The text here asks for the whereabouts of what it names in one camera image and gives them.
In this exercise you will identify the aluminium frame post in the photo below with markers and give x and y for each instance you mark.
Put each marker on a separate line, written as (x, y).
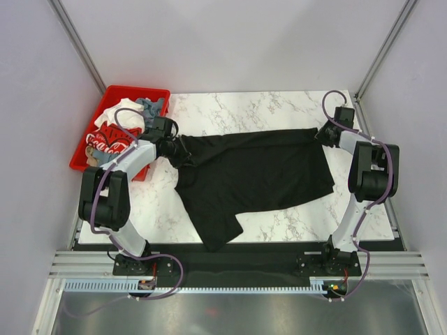
(75, 39)
(386, 46)

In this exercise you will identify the left aluminium frame post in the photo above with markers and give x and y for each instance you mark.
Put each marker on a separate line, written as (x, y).
(75, 39)

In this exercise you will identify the red coca-cola t-shirt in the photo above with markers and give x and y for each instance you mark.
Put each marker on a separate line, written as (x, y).
(111, 139)

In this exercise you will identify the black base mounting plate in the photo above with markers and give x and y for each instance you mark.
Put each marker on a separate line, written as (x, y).
(240, 265)

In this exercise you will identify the white t-shirt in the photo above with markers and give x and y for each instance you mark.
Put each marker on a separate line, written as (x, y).
(129, 117)

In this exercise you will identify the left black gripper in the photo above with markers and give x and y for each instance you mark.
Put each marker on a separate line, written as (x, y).
(184, 157)

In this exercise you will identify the beige garment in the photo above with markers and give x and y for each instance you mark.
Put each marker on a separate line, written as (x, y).
(92, 156)

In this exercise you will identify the grey-blue t-shirt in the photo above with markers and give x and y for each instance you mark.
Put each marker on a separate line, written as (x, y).
(151, 109)

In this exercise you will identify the red plastic bin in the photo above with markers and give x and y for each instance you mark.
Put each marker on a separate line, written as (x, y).
(112, 96)

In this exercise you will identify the black t-shirt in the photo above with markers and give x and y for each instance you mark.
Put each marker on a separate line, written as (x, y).
(232, 174)

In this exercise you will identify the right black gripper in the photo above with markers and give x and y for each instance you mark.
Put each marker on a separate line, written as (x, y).
(320, 135)

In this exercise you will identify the white slotted cable duct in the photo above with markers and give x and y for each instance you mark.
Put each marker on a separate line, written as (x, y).
(135, 286)

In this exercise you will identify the right aluminium frame post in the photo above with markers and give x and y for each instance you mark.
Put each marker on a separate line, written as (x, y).
(386, 46)

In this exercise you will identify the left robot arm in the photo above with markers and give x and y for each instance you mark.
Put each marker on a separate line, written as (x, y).
(104, 195)

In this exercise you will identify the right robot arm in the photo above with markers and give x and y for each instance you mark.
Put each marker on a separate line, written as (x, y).
(373, 177)

